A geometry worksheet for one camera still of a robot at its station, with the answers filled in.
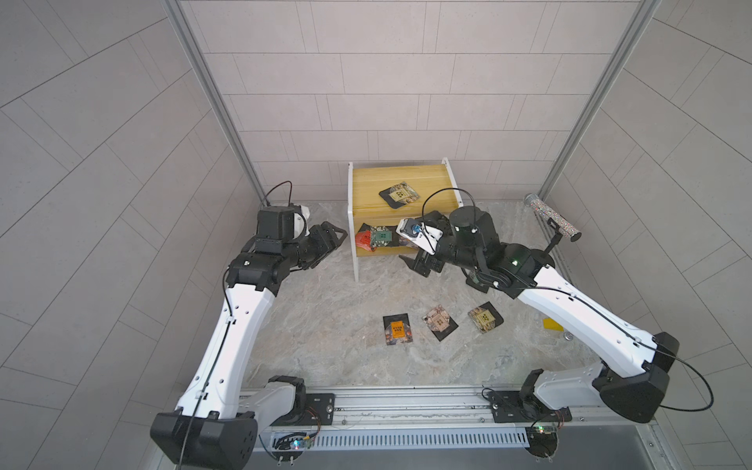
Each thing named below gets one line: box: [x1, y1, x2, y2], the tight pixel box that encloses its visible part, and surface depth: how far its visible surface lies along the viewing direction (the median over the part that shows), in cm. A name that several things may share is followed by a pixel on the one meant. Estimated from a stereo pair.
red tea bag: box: [355, 222, 377, 252], surface depth 87 cm
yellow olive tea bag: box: [468, 300, 505, 334], surface depth 88 cm
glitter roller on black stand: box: [523, 192, 582, 255], surface depth 89 cm
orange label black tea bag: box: [382, 313, 414, 346], surface depth 86 cm
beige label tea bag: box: [377, 181, 422, 210], surface depth 77 cm
